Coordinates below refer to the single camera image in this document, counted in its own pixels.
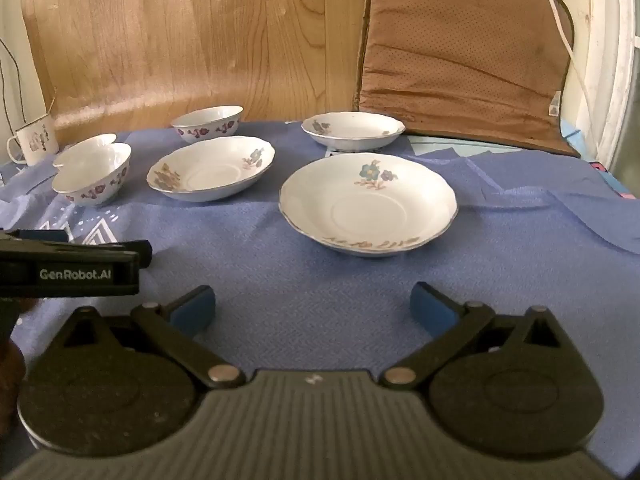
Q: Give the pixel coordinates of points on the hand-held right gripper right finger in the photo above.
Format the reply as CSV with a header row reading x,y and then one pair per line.
x,y
432,308

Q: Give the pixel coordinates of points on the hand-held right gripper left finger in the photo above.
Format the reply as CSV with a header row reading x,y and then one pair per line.
x,y
192,310

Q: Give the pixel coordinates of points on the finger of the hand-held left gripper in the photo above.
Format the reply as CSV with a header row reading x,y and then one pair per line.
x,y
115,247

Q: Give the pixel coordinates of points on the white bowl red flowers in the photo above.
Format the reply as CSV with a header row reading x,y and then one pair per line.
x,y
85,147
92,180
207,122

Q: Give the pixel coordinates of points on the white floral plate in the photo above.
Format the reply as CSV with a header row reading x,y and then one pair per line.
x,y
210,175
355,130
367,210

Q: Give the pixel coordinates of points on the person's left hand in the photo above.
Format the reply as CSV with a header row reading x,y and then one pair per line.
x,y
10,385

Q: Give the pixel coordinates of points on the blue printed bedsheet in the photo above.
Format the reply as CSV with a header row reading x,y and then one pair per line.
x,y
300,270

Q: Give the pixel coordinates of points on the white enamel mug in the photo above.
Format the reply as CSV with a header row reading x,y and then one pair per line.
x,y
35,140

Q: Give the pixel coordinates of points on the wood grain board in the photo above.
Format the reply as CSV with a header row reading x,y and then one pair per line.
x,y
200,35

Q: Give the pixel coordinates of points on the brown seat cushion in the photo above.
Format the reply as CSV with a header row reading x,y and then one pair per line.
x,y
465,50

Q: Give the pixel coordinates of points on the white window frame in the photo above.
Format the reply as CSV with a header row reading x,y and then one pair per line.
x,y
615,60

